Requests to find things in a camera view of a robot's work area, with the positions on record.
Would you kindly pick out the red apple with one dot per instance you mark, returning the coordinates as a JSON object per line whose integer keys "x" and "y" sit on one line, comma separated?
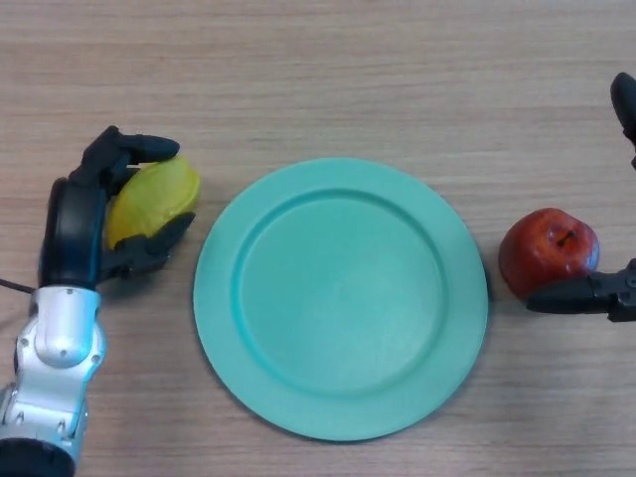
{"x": 536, "y": 253}

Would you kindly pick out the yellow starfruit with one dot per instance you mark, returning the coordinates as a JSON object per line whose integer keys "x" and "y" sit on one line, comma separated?
{"x": 159, "y": 194}

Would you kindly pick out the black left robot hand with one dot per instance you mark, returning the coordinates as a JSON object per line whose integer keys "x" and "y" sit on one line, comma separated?
{"x": 69, "y": 238}

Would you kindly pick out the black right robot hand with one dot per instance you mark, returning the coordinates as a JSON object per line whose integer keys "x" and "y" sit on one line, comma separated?
{"x": 571, "y": 298}

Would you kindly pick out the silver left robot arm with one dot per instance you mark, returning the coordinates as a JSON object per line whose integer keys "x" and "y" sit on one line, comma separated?
{"x": 54, "y": 358}

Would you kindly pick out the green round plate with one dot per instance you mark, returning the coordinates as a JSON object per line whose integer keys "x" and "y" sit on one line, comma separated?
{"x": 343, "y": 308}

